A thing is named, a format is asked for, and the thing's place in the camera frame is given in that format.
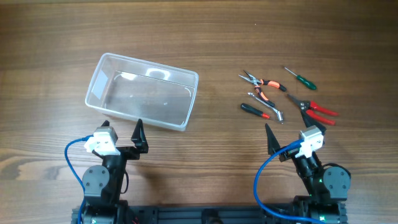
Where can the green handled screwdriver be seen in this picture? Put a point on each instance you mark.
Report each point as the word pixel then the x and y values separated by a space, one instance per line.
pixel 310 85

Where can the black red screwdriver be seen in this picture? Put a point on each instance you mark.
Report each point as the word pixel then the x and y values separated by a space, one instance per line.
pixel 250 109

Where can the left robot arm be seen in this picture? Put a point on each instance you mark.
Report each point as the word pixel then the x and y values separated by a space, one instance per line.
pixel 104 183

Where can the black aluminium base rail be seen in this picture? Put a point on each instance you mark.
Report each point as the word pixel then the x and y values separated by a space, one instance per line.
pixel 185 215

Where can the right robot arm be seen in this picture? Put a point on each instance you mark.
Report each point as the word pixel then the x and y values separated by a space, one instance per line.
pixel 327 184

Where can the clear plastic container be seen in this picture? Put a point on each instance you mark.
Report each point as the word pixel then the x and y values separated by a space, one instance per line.
pixel 132 89

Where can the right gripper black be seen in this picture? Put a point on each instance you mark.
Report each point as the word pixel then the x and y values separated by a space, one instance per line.
pixel 273 144

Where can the silver socket wrench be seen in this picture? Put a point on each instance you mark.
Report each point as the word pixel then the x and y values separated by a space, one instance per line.
pixel 278 113

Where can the red handled cutters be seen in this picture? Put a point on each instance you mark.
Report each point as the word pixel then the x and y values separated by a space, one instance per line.
pixel 310 108

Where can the orange black needle-nose pliers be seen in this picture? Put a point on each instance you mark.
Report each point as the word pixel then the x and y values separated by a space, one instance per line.
pixel 262 82

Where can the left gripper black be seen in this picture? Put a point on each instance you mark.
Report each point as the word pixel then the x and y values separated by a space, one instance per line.
pixel 140 141

